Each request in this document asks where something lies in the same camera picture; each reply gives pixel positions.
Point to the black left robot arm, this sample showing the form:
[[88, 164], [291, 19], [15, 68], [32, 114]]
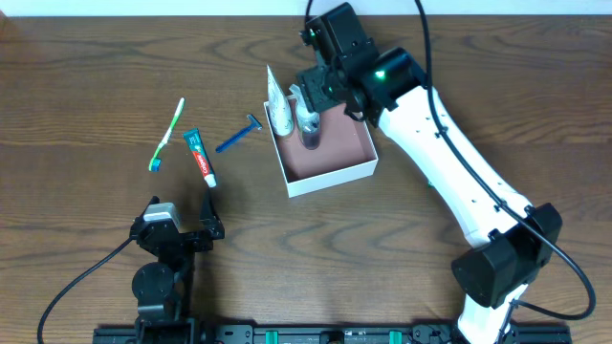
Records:
[[163, 288]]

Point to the Colgate toothpaste tube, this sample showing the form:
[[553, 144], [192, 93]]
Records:
[[197, 148]]

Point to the white Pantene tube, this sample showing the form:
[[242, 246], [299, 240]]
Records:
[[280, 113]]

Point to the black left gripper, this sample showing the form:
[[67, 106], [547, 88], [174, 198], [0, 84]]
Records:
[[186, 239]]

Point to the green white toothbrush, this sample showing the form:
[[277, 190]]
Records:
[[155, 162]]

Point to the white box pink inside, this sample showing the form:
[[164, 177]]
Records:
[[346, 153]]

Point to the clear pump soap bottle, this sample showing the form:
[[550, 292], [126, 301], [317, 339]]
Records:
[[308, 123]]

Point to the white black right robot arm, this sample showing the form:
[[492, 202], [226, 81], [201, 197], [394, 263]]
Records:
[[510, 239]]

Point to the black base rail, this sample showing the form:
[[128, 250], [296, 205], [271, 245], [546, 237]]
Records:
[[311, 335]]

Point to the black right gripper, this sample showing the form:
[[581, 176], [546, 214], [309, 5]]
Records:
[[312, 89]]

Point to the blue disposable razor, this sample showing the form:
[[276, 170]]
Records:
[[255, 124]]

